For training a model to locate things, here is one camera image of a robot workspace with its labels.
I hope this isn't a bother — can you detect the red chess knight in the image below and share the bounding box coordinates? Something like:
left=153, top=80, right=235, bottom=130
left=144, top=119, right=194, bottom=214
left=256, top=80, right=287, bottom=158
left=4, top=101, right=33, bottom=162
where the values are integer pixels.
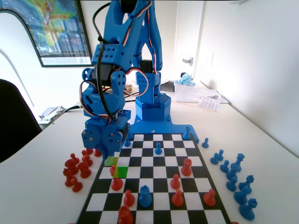
left=64, top=159, right=79, bottom=175

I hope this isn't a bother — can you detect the blue chess rook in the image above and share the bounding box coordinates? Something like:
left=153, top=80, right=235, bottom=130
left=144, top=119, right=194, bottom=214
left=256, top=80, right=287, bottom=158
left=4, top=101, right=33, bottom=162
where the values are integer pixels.
left=138, top=185, right=153, bottom=208

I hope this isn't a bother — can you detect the blue chess queen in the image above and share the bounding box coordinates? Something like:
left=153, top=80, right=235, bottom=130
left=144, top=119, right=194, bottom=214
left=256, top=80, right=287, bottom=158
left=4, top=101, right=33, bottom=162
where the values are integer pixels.
left=230, top=153, right=245, bottom=172

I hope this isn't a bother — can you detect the black white chessboard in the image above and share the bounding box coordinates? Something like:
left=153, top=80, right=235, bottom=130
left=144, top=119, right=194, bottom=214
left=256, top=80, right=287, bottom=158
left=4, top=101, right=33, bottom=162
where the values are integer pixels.
left=74, top=133, right=232, bottom=224

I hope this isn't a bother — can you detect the silver foil packaging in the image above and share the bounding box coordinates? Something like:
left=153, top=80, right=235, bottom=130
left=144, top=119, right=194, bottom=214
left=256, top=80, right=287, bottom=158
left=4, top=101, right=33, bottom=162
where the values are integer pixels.
left=38, top=105, right=67, bottom=122

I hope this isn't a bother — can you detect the blue base mounting plate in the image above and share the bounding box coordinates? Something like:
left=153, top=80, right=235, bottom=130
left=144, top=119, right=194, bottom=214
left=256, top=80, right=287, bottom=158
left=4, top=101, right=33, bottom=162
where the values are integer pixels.
left=127, top=120, right=200, bottom=144

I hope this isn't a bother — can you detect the black chair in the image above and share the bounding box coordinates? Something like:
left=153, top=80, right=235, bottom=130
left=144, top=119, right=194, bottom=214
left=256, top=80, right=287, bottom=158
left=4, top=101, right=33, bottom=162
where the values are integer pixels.
left=0, top=78, right=43, bottom=164

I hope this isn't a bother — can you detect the blue plush toy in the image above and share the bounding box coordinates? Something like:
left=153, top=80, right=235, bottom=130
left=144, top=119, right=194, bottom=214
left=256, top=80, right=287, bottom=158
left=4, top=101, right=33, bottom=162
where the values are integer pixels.
left=175, top=72, right=196, bottom=86

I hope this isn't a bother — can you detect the printed paper sheet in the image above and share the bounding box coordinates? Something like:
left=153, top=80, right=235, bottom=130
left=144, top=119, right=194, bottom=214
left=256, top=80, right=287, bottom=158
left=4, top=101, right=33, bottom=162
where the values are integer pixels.
left=197, top=95, right=221, bottom=112

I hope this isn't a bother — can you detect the black framed poster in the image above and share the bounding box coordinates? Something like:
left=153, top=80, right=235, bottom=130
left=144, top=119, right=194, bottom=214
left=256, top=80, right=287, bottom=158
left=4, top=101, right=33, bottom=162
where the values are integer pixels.
left=0, top=0, right=95, bottom=68

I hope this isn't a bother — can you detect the white door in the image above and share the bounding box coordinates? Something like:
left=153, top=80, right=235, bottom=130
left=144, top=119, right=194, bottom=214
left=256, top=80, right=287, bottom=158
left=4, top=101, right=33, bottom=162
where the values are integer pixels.
left=173, top=0, right=206, bottom=81

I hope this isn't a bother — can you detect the black table cable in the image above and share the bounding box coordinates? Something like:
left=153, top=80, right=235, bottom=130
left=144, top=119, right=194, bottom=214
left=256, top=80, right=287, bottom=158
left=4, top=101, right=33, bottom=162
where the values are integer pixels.
left=63, top=105, right=83, bottom=112

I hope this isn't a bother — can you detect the blue wrist camera box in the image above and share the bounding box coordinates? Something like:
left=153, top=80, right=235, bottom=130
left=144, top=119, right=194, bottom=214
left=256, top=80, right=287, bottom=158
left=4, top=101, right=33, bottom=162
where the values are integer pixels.
left=116, top=109, right=133, bottom=122

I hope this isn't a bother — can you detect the red white black servo wire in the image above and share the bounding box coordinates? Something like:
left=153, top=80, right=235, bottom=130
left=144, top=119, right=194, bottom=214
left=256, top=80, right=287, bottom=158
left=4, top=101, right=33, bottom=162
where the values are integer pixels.
left=79, top=67, right=141, bottom=117

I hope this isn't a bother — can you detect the thick black camera cable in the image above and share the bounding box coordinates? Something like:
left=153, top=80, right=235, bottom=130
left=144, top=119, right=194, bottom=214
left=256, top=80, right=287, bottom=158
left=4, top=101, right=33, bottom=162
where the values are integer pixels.
left=92, top=2, right=120, bottom=122

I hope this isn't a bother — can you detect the white wall switch plate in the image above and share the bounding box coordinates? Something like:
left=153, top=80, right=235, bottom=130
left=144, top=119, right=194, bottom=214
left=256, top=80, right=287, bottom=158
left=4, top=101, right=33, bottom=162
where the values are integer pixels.
left=205, top=51, right=214, bottom=68

